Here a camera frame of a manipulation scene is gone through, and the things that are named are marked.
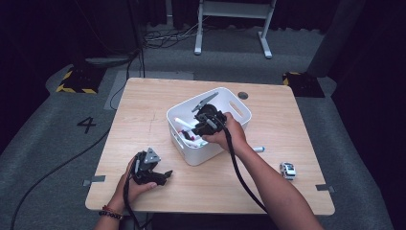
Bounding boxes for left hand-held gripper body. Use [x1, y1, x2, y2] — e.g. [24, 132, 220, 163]
[130, 147, 162, 186]

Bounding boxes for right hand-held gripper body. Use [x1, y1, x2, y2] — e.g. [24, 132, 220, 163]
[191, 91, 228, 137]

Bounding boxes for pink cap marker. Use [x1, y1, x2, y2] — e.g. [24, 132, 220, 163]
[173, 117, 196, 130]

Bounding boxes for white plastic bin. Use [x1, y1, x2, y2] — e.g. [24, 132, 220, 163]
[166, 86, 253, 167]

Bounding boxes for white toy car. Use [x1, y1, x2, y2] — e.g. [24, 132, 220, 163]
[279, 161, 297, 181]

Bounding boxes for person's right hand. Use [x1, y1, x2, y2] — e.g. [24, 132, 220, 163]
[201, 111, 249, 153]

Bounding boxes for person's left hand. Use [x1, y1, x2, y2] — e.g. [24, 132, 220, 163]
[108, 156, 158, 211]

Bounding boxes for grey tape strip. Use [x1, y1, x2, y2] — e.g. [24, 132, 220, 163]
[315, 183, 337, 194]
[82, 174, 106, 187]

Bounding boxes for black yellow striped base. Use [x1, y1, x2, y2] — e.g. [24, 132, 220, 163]
[282, 71, 326, 99]
[56, 65, 108, 95]

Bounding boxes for black pole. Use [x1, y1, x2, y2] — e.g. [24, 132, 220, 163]
[126, 0, 147, 79]

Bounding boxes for grey flat stand base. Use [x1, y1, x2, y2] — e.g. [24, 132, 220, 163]
[84, 56, 137, 68]

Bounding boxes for white metal stand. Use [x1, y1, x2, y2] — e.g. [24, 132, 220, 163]
[193, 0, 278, 59]

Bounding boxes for grey fabric column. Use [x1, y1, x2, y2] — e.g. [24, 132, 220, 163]
[306, 0, 367, 78]

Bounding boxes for left hand-held gripper cable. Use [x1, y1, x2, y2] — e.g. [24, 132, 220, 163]
[122, 176, 142, 230]

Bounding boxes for hand-held gripper cable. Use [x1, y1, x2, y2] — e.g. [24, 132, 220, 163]
[122, 176, 142, 230]
[209, 114, 269, 215]

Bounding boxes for red cord bracelet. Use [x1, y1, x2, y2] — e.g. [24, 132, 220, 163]
[101, 205, 124, 215]

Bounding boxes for right hand-held gripper cable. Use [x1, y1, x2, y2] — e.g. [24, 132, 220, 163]
[209, 114, 269, 215]

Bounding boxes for black bead bracelet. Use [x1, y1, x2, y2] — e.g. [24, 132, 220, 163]
[98, 210, 124, 221]

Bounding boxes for thin black floor cable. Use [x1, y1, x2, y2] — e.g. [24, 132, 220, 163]
[109, 51, 143, 111]

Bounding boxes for thick black floor cable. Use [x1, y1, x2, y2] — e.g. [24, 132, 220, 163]
[10, 127, 112, 230]

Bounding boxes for bundle of floor cables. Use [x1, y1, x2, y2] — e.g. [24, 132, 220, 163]
[143, 18, 205, 50]

